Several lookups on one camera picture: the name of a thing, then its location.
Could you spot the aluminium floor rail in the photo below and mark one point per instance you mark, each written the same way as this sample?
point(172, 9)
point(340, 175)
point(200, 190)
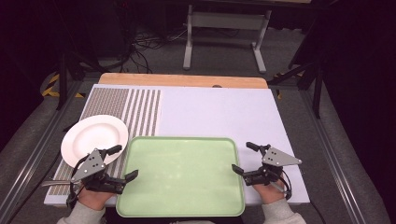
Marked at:
point(31, 161)
point(336, 168)

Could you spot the white mat with striped patch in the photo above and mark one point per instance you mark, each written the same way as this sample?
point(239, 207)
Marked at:
point(218, 115)

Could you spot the black tripod stand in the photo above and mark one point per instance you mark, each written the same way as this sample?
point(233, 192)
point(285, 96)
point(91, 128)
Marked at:
point(317, 93)
point(62, 81)

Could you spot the yellow black hazard tape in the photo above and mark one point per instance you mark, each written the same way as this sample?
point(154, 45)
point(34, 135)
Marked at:
point(51, 88)

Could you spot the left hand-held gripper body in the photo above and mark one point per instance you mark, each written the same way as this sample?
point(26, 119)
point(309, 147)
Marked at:
point(91, 165)

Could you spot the white plate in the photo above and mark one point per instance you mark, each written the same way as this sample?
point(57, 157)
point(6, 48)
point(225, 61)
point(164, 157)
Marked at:
point(93, 133)

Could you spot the green tray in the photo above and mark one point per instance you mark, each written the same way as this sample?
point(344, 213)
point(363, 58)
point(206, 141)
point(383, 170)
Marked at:
point(180, 177)

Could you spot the person's left hand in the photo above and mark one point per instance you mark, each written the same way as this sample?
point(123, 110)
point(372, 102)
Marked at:
point(93, 199)

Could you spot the grey metal stand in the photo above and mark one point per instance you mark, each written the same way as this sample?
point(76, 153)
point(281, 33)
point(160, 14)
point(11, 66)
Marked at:
point(224, 20)

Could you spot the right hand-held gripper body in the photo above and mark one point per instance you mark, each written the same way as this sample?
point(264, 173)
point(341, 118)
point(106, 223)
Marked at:
point(277, 158)

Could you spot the person's right hand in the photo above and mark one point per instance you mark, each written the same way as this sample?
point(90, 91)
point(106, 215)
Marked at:
point(269, 193)

